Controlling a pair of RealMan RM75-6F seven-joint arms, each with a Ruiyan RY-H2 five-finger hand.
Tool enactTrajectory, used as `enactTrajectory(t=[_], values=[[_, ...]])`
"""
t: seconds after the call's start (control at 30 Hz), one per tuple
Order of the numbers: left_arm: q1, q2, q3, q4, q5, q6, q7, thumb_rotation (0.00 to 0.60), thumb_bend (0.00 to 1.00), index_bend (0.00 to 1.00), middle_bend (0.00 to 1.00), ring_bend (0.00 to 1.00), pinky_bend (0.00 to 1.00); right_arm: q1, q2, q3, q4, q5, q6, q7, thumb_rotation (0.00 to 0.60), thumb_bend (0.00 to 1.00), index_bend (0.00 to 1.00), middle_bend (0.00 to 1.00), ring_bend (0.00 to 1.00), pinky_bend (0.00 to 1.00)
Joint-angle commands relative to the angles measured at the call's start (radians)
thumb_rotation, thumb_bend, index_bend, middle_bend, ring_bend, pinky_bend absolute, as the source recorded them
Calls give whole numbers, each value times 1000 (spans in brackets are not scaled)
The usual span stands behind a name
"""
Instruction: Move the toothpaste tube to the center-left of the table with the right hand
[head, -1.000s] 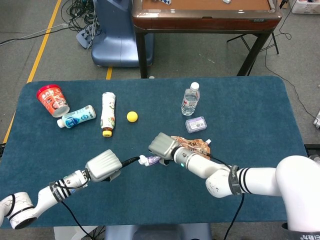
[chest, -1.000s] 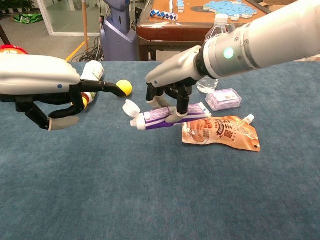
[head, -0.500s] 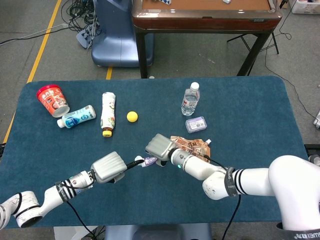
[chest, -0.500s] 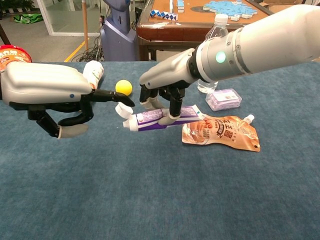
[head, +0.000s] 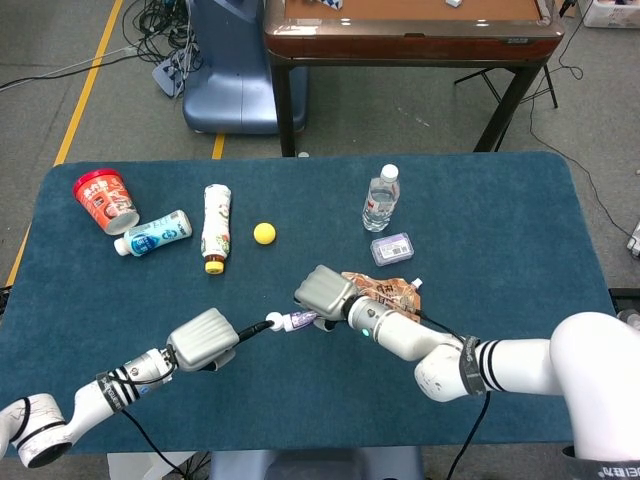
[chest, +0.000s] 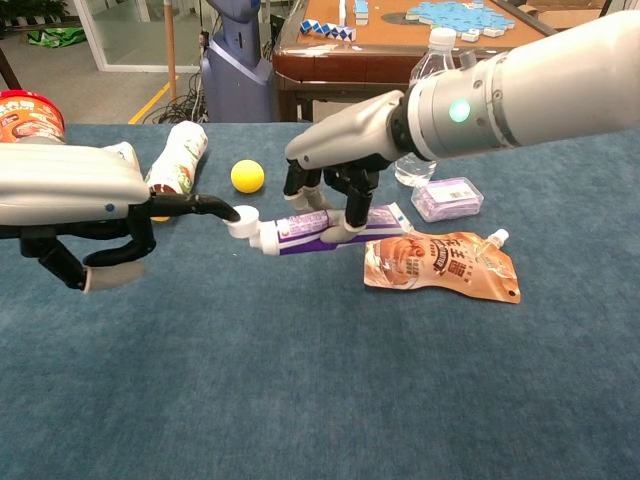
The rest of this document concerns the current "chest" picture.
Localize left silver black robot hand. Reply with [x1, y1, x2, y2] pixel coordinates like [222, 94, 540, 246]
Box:
[0, 142, 241, 295]

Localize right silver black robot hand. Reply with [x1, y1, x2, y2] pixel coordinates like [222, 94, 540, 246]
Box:
[283, 89, 409, 246]

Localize purple white tube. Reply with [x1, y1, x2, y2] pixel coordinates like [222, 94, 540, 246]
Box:
[223, 202, 415, 257]

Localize white yellow-capped bottle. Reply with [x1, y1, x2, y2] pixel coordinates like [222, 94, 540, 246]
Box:
[143, 120, 209, 223]

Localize white blue yogurt bottle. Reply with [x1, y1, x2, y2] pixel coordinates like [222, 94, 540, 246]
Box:
[102, 141, 143, 171]

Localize brown mahjong table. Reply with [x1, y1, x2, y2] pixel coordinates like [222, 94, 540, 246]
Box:
[272, 0, 559, 124]

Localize red instant noodle cup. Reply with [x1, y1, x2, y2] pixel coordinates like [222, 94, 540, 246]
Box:
[0, 89, 67, 145]

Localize blue white snake puzzle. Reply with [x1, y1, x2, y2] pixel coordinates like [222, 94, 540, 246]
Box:
[298, 19, 357, 42]

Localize yellow ball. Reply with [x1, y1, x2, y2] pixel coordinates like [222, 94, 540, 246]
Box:
[230, 159, 266, 194]

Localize clear box with purple contents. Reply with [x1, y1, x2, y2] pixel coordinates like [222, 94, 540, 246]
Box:
[410, 176, 485, 223]

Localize clear plastic water bottle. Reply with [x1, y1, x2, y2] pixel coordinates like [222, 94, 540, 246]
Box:
[394, 27, 459, 188]

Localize green bag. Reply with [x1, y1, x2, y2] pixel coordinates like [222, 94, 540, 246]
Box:
[27, 27, 87, 49]

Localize orange spout drink pouch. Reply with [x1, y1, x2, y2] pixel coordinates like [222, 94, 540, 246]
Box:
[363, 228, 522, 305]

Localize blue mahjong tile cluster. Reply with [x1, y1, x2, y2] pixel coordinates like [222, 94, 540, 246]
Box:
[404, 0, 516, 30]

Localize wooden pole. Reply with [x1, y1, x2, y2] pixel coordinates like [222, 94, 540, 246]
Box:
[163, 0, 178, 104]

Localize green potted plant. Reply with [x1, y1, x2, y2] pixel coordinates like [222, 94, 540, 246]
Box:
[0, 0, 71, 26]

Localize cardboard box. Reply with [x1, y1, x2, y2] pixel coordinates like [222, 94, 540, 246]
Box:
[519, 0, 614, 37]

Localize teal table cloth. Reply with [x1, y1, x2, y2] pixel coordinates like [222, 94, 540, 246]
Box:
[0, 122, 640, 480]

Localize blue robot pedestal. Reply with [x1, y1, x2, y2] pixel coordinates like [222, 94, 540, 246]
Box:
[201, 0, 276, 124]

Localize tangled black floor cables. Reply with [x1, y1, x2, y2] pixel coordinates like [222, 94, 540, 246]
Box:
[157, 69, 209, 125]

